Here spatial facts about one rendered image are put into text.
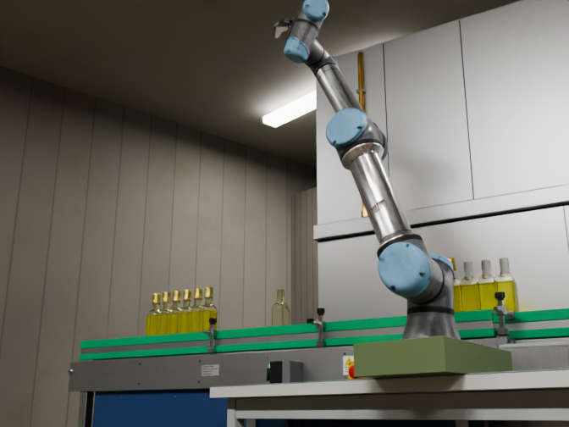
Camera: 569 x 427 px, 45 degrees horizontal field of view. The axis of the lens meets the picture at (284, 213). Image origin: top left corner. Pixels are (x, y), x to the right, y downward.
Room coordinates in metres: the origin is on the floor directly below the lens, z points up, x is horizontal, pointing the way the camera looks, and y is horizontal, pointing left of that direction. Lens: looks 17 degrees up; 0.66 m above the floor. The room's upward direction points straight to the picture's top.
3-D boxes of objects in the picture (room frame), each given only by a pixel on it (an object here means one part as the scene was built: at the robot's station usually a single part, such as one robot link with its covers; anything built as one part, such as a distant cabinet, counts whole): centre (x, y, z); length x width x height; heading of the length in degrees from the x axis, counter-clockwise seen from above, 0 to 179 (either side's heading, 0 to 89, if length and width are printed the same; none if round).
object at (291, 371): (2.32, -0.01, 0.79); 0.08 x 0.08 x 0.08; 58
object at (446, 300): (1.70, -0.37, 0.98); 0.13 x 0.12 x 0.14; 149
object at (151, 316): (2.90, 0.55, 1.02); 0.06 x 0.06 x 0.28; 58
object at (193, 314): (2.78, 0.35, 1.02); 0.06 x 0.06 x 0.28; 58
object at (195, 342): (2.48, 0.12, 0.93); 1.75 x 0.01 x 0.08; 58
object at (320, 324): (2.28, -0.11, 0.94); 0.07 x 0.04 x 0.13; 148
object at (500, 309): (2.00, -0.64, 0.95); 0.17 x 0.03 x 0.12; 148
